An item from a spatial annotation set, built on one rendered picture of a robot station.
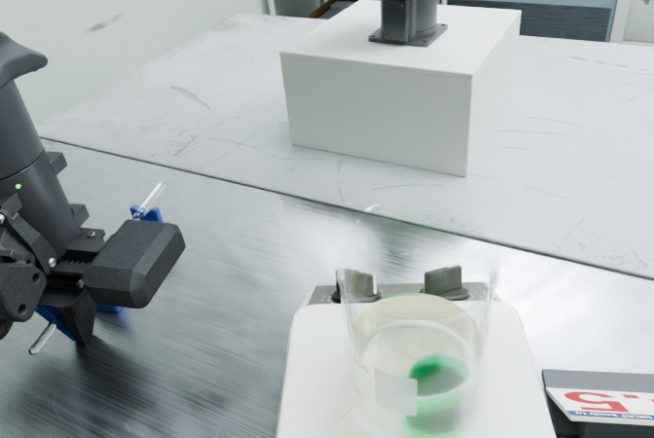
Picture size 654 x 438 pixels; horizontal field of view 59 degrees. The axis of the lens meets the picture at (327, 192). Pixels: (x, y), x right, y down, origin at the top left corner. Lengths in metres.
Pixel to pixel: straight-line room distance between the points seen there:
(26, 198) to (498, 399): 0.28
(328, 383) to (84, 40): 1.72
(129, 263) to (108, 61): 1.66
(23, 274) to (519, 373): 0.26
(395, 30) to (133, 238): 0.34
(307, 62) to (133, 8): 1.51
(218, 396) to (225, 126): 0.39
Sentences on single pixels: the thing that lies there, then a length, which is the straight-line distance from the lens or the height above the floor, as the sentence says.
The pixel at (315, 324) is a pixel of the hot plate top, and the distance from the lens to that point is 0.31.
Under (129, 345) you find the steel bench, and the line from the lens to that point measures 0.46.
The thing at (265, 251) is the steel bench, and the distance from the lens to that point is 0.50.
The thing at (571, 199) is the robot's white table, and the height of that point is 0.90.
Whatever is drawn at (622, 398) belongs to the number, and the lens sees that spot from 0.39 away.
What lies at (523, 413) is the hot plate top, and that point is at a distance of 0.28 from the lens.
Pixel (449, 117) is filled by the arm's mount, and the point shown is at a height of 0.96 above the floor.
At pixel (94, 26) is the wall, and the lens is 1.96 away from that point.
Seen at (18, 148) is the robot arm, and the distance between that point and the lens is 0.37.
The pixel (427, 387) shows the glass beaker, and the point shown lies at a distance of 0.23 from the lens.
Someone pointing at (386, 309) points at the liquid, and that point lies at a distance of 0.27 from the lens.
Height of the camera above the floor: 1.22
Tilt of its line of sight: 34 degrees down
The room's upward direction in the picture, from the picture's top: 6 degrees counter-clockwise
